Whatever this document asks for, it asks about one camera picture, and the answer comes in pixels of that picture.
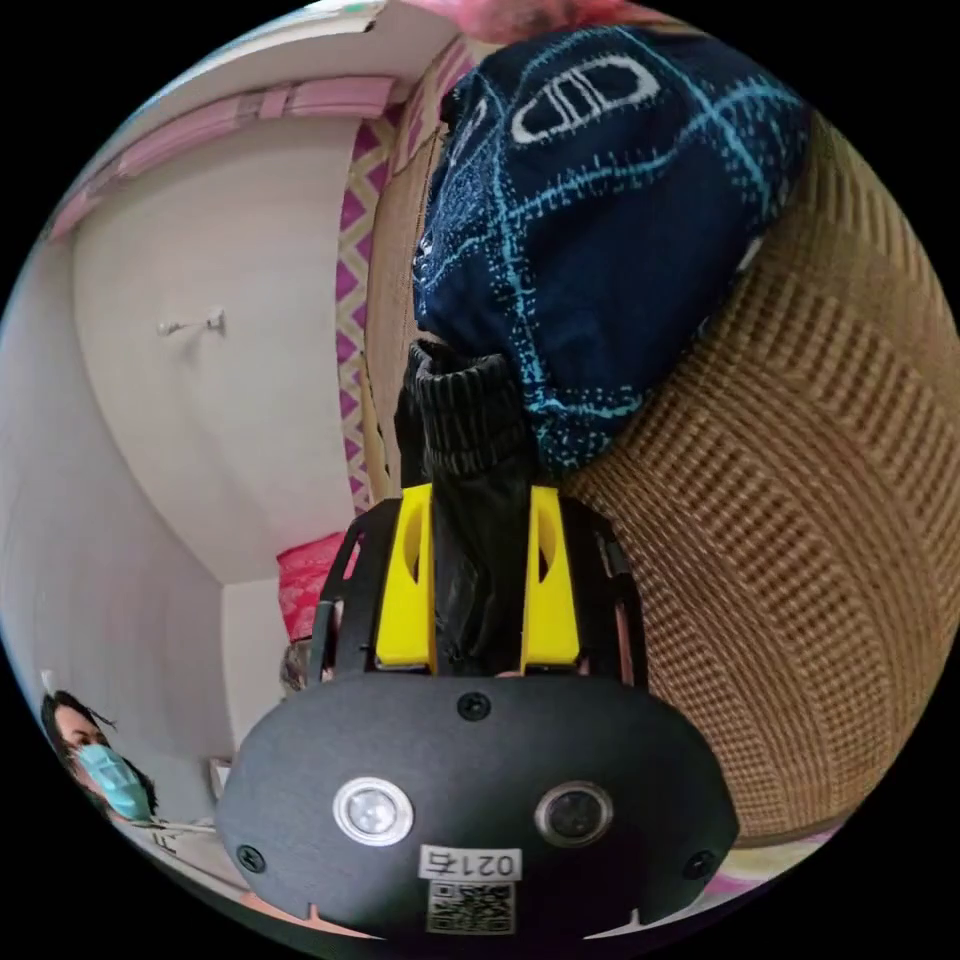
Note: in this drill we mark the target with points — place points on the pink patterned cloth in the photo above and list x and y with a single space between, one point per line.
307 585

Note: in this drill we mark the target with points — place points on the navy sweater with light print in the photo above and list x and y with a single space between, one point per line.
600 247

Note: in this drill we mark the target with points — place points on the person's body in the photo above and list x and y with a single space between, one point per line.
105 765

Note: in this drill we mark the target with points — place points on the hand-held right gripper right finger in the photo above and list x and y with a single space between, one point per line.
551 615

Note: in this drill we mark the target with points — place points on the white wall hook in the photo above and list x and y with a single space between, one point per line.
196 325

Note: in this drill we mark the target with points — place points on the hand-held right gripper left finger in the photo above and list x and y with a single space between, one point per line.
405 600

